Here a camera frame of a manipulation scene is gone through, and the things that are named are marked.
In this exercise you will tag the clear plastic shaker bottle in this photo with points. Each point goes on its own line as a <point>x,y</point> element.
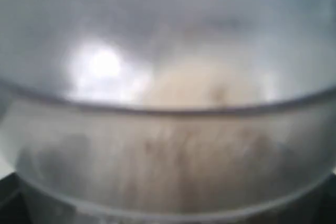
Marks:
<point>169,111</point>

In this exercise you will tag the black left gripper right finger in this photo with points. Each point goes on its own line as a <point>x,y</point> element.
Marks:
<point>318,206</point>

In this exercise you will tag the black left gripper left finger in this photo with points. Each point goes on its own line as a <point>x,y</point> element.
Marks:
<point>13,209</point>

